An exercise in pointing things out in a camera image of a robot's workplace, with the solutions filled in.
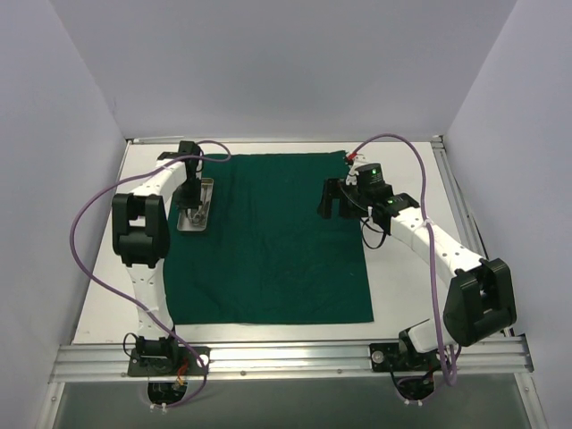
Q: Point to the metal instrument tray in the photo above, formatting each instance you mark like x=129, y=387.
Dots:
x=187, y=226

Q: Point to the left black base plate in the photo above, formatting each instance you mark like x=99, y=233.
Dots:
x=183, y=363

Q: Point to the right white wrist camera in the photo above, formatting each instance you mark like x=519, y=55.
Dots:
x=353, y=162

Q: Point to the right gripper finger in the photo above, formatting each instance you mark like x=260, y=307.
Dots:
x=331, y=192
x=347, y=209

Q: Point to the dark green surgical cloth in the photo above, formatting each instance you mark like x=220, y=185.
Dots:
x=266, y=256

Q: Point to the aluminium right side rail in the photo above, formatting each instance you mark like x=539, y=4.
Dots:
x=473, y=201

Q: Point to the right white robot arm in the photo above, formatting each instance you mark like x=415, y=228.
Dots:
x=449, y=261

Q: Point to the aluminium rail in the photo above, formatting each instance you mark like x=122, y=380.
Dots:
x=473, y=201
x=282, y=361

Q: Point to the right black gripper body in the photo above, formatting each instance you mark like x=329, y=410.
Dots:
x=333, y=197

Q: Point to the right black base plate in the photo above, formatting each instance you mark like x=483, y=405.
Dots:
x=387, y=356

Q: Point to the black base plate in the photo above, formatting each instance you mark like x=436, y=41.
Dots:
x=183, y=363
x=387, y=356

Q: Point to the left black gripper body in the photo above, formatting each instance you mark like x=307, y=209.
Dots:
x=189, y=195

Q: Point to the aluminium front rail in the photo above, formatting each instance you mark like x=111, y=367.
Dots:
x=282, y=361

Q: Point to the steel surgical scissors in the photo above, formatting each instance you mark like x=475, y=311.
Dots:
x=205, y=205

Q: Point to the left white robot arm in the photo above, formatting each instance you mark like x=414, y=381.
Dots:
x=141, y=238

